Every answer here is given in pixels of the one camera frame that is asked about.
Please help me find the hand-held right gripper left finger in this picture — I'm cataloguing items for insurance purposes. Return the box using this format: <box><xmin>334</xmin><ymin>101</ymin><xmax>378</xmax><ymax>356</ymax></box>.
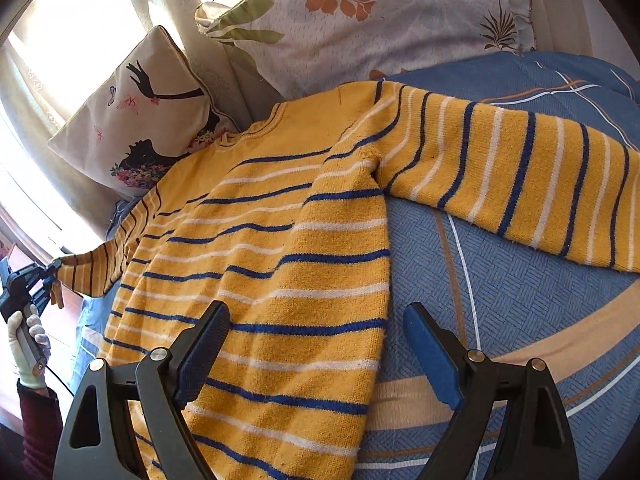
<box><xmin>53</xmin><ymin>300</ymin><xmax>232</xmax><ymax>480</ymax></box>

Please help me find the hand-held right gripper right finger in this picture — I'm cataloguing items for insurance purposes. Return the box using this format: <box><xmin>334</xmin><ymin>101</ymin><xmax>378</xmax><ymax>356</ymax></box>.
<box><xmin>403</xmin><ymin>302</ymin><xmax>581</xmax><ymax>480</ymax></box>

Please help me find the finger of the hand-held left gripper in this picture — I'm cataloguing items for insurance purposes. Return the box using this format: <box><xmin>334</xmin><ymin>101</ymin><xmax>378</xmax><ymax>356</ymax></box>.
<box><xmin>35</xmin><ymin>259</ymin><xmax>65</xmax><ymax>311</ymax></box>

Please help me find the yellow striped knit sweater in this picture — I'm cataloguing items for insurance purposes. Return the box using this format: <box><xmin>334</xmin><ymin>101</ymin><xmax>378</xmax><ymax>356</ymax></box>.
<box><xmin>52</xmin><ymin>80</ymin><xmax>640</xmax><ymax>480</ymax></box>

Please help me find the person's left forearm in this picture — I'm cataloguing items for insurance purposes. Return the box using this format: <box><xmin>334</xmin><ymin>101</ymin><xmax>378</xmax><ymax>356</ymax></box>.
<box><xmin>16</xmin><ymin>377</ymin><xmax>63</xmax><ymax>480</ymax></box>

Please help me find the person's left hand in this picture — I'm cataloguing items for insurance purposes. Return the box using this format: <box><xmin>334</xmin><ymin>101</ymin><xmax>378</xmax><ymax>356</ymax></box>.
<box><xmin>1</xmin><ymin>310</ymin><xmax>52</xmax><ymax>391</ymax></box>

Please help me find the blue patterned bed blanket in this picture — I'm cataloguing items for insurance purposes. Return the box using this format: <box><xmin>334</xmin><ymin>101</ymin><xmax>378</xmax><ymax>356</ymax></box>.
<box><xmin>72</xmin><ymin>50</ymin><xmax>640</xmax><ymax>480</ymax></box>

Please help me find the cream printed throw pillow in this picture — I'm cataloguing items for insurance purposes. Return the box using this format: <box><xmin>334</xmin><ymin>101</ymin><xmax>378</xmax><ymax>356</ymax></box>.
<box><xmin>46</xmin><ymin>25</ymin><xmax>236</xmax><ymax>198</ymax></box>

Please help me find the cream curtain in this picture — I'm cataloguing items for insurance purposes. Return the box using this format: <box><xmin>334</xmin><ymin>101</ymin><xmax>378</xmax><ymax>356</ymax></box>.
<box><xmin>0</xmin><ymin>0</ymin><xmax>281</xmax><ymax>281</ymax></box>

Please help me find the white leaf print pillow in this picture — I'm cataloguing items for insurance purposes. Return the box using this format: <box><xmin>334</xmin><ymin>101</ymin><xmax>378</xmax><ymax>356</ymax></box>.
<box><xmin>194</xmin><ymin>0</ymin><xmax>538</xmax><ymax>101</ymax></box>

